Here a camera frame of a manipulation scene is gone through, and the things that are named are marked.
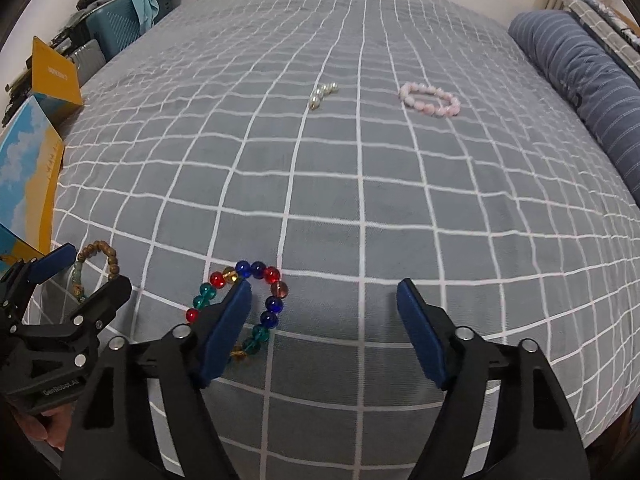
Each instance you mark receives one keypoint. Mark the teal cloth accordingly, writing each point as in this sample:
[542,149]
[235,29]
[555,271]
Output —
[142,5]

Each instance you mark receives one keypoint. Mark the blue suitcase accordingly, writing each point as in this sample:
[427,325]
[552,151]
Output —
[112,27]

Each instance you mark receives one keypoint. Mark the patchwork printed pillow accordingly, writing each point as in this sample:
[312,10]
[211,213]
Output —
[607,7]

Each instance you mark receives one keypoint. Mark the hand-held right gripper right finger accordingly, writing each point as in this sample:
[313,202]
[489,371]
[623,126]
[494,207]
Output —
[422,335]

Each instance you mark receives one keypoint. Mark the grey checked bed sheet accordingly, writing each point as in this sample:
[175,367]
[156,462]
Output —
[350,185]

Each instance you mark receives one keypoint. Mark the sky printed cardboard box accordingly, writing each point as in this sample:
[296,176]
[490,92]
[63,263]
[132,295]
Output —
[30,160]

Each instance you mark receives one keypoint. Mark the blue striped pillow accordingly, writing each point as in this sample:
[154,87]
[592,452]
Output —
[585,75]

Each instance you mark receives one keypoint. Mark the grey suitcase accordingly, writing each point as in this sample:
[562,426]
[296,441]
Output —
[87,60]

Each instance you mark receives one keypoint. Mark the person's left hand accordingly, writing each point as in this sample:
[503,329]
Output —
[47,427]

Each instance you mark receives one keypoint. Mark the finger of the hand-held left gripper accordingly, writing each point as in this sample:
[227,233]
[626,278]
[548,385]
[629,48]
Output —
[55,261]
[102,302]

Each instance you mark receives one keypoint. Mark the folded plaid blanket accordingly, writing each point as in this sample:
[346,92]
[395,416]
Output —
[592,17]

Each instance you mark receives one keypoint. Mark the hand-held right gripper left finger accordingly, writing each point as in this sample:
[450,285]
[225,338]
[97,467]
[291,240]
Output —
[225,332]

